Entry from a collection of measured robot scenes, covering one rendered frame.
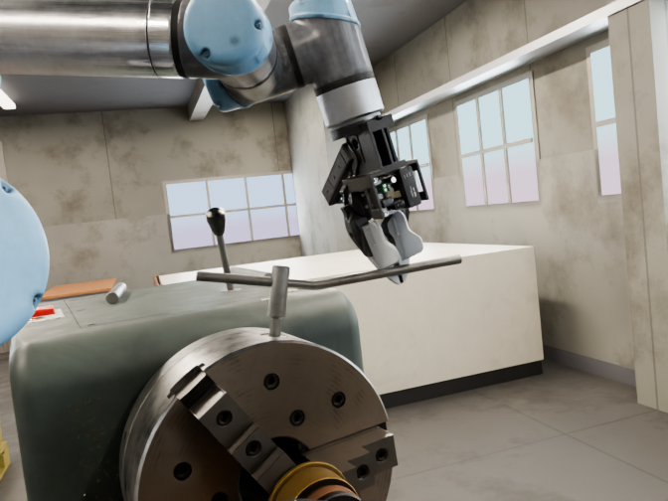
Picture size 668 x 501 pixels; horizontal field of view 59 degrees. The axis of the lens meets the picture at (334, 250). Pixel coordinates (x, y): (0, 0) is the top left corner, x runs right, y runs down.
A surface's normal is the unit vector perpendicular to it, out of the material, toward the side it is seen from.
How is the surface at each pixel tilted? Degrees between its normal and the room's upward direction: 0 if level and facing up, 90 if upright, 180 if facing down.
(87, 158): 90
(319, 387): 90
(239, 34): 90
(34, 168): 90
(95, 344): 42
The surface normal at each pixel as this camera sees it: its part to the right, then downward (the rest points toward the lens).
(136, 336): 0.22, -0.73
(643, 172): -0.95, 0.12
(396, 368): 0.31, 0.03
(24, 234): 0.84, -0.07
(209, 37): -0.01, 0.07
